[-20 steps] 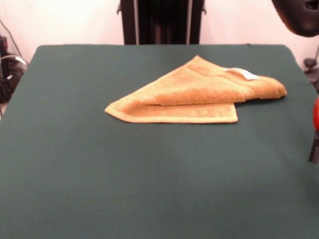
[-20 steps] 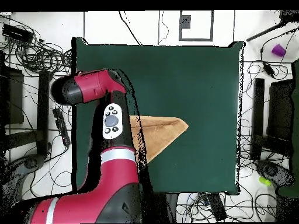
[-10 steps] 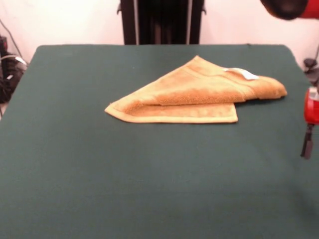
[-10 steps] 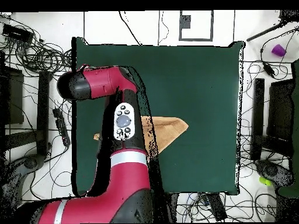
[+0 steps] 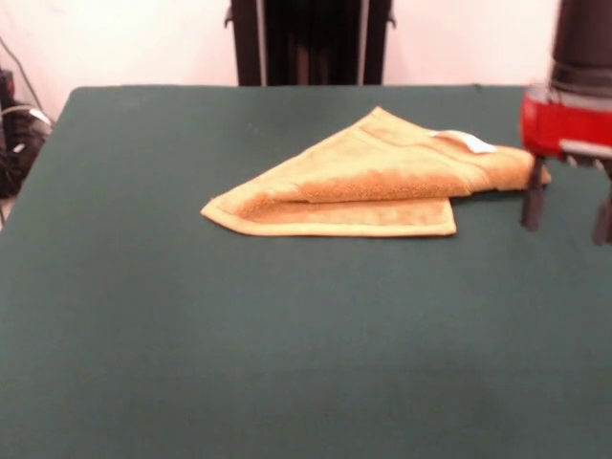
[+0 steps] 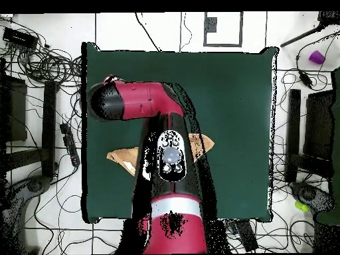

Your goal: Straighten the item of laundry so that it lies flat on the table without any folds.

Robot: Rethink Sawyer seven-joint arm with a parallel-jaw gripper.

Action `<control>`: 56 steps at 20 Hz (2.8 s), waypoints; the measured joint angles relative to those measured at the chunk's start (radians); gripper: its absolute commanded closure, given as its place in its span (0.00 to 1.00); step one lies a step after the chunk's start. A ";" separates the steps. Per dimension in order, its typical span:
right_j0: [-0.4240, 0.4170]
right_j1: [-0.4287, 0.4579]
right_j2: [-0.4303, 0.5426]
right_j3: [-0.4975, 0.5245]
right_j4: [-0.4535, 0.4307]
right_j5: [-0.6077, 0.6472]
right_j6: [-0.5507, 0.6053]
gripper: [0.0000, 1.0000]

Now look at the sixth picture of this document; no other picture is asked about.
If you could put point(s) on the tan towel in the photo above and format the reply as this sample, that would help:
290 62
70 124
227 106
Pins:
122 156

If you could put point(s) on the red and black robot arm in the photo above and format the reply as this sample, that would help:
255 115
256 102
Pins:
143 101

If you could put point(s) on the black flat panel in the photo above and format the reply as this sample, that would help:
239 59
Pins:
318 124
14 111

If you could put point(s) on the dark green table cloth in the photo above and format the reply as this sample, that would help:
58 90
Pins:
225 93

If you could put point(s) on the black floor stand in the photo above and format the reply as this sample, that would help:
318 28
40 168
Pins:
49 127
293 132

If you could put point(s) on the dark grey square plate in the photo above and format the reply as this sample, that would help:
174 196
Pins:
211 25

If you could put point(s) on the dark grey curved device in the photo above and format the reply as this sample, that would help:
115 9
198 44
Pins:
34 185
309 195

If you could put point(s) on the lime green object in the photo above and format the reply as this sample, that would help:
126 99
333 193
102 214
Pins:
301 206

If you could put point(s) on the black power adapter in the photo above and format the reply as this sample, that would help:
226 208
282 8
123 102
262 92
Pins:
305 79

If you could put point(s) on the black rod stand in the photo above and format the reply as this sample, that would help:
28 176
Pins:
300 37

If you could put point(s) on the dark green draped fabric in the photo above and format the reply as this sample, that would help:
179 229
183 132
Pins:
336 132

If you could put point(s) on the purple cup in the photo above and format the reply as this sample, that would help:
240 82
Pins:
316 57

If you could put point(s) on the black hub box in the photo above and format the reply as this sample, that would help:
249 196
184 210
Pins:
20 38

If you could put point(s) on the grey square frame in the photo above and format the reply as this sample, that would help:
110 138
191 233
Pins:
204 39

